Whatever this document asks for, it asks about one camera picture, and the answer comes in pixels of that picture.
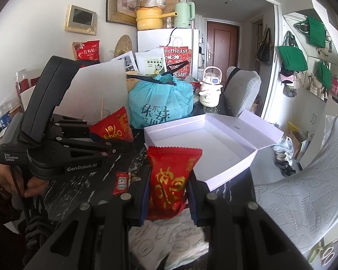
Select white bread pattern packet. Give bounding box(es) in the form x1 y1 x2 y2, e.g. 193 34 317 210
128 208 209 269

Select red gold snack packet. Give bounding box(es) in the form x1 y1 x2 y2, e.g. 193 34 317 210
147 146 203 220

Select red cartoon snack packet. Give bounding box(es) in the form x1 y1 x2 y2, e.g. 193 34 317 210
89 107 134 142

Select person's left hand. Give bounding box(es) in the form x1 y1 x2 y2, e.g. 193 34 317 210
0 164 49 198

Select red ketchup sachet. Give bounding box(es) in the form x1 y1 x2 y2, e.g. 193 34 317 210
113 171 130 196

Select glass mug with cartoon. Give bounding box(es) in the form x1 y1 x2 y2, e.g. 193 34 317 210
82 100 110 125

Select white open gift box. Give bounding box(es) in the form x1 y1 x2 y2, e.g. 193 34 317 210
144 110 283 191

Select white foam board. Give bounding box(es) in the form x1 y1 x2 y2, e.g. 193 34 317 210
19 58 131 119

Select grey leaf pattern chair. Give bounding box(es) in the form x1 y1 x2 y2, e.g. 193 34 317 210
255 116 338 254

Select red goji bag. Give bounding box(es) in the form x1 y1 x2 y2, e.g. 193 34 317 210
72 40 100 61

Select turquoise tied plastic bag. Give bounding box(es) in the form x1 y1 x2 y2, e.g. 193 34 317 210
129 74 193 129

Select white small kettle pot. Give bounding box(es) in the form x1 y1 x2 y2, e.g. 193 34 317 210
199 66 223 108

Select grey far chair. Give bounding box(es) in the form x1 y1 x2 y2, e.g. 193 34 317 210
223 66 261 117

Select woven straw fan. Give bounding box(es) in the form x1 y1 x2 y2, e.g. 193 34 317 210
113 35 132 57

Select white green paper bag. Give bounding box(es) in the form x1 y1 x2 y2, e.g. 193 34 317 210
135 47 167 76

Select white refrigerator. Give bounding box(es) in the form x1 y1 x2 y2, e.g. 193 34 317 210
137 28 200 77

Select red northeast barbecue bag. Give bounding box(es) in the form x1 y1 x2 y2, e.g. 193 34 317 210
160 46 192 79

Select yellow pot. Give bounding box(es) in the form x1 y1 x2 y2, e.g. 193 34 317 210
136 7 178 31

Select dark hanging handbag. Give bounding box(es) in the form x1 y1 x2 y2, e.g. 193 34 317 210
256 27 272 65

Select framed picture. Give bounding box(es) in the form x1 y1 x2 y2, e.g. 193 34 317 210
106 0 140 26

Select brown entrance door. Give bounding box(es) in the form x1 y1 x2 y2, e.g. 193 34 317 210
206 21 239 77

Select green tote bag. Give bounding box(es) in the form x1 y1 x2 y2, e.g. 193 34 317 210
278 31 308 72

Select green electric kettle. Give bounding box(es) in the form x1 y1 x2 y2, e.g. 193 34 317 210
174 2 196 29

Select wall intercom panel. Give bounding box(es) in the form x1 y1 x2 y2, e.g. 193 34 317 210
64 4 98 35

